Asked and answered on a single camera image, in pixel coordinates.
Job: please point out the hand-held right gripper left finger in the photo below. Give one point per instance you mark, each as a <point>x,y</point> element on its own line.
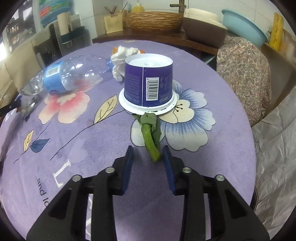
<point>128,166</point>

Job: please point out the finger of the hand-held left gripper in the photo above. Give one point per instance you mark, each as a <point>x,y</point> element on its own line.
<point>9,108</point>

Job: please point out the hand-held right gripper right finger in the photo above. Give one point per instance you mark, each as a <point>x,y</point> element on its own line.
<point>168,166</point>

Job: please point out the green vegetable stalk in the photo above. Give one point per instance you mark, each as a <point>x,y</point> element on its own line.
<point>149,139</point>

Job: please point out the clear plastic water bottle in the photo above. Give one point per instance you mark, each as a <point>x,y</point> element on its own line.
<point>76,71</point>

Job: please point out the blue yogurt cup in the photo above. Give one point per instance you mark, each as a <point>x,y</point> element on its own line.
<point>138,85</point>

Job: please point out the white tissue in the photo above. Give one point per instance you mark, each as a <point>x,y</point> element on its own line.
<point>120,58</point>

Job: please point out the purple floral tablecloth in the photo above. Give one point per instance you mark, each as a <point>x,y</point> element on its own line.
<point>92,150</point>

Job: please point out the beige cloth cover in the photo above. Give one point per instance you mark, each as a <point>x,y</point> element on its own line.
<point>20,64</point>

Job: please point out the water dispenser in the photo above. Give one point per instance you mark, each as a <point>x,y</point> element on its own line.
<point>46,51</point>

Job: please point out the window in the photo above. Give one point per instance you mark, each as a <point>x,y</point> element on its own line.
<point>20,27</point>

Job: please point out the paper towel roll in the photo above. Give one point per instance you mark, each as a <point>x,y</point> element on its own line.
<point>63,23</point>

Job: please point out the teal cup holder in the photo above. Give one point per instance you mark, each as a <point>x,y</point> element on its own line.
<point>78,31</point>

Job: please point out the blue water jug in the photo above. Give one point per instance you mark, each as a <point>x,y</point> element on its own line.
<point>53,11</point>

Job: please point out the white plastic sheet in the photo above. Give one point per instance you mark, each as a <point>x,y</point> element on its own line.
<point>277,150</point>

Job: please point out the floral cloth cover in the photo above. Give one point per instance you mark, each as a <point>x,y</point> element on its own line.
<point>242,74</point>

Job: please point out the wooden counter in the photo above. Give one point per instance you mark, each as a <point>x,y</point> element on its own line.
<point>161,38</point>

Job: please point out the beige chopstick holder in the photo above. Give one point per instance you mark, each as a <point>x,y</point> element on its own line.
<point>113,23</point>

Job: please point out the brown basin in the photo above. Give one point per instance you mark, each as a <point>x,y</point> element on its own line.
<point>201,34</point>

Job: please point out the woven basket sink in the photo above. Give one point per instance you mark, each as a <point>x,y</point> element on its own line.
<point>152,22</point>

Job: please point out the cream container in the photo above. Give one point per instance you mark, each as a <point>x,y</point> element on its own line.
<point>201,16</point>

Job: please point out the yellow soap bottle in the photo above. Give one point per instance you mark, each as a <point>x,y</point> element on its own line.
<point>137,8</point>

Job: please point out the light blue basin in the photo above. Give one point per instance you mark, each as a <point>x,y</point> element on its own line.
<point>245,27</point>

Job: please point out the bamboo faucet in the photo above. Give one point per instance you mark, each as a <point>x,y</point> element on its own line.
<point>181,7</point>

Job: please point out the yellow roll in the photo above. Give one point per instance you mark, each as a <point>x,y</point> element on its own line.
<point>276,32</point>

